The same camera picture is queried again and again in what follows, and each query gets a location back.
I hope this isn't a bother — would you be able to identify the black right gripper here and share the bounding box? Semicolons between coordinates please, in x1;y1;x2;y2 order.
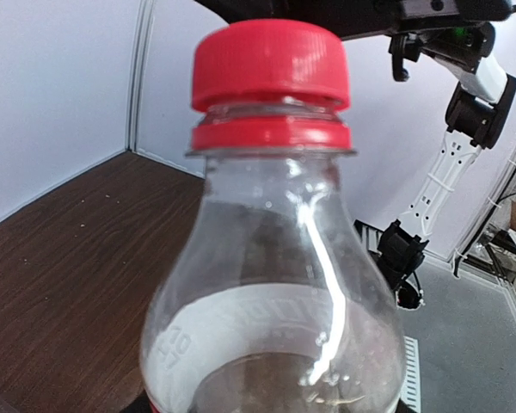
199;0;512;40

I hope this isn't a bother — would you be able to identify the red soda bottle cap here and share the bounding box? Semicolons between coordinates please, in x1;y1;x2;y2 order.
192;19;350;112

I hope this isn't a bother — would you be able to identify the red label soda bottle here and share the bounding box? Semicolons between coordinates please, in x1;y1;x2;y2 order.
140;102;406;412

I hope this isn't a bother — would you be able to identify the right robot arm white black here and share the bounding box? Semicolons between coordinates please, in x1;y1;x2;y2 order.
202;0;516;292

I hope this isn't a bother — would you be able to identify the aluminium front rail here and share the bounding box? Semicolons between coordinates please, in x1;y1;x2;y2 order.
354;219;427;412

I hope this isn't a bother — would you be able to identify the right aluminium frame post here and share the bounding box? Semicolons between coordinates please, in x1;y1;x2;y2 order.
126;0;157;152

